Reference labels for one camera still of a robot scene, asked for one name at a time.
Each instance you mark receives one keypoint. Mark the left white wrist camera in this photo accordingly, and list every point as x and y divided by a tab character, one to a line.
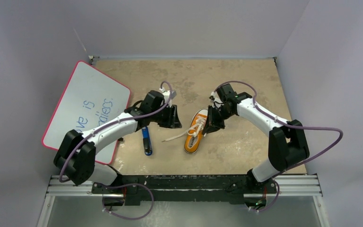
168	95

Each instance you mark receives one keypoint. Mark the blue black stapler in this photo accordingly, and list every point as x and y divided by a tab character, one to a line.
148	150

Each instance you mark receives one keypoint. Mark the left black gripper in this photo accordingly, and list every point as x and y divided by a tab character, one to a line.
173	121

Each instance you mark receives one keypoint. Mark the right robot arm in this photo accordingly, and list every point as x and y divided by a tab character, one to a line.
287	144

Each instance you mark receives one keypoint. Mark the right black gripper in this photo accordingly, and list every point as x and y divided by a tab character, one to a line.
216	117

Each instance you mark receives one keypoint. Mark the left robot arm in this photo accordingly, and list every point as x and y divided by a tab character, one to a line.
76	155

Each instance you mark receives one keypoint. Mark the white shoelace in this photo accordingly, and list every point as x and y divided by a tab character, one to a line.
184	131

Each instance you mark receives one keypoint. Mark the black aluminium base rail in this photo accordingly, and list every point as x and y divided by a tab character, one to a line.
233	189

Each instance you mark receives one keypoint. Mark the pink framed whiteboard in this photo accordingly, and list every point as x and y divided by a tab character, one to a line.
89	100

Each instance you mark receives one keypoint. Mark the orange canvas sneaker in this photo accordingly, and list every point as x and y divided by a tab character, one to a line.
192	143

